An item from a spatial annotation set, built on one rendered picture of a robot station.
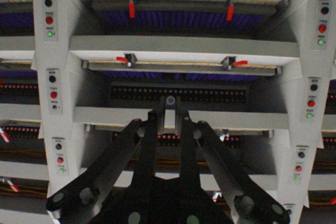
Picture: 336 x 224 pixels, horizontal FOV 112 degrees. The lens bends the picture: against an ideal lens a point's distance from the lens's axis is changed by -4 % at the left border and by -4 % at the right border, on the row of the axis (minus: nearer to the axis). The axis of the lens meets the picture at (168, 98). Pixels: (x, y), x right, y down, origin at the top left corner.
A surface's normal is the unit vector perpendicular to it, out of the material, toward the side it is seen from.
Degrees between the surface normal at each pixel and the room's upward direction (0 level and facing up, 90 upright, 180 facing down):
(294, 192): 90
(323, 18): 90
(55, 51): 90
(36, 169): 107
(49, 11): 90
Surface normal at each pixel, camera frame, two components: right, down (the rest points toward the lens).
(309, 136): -0.02, 0.12
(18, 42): -0.01, -0.17
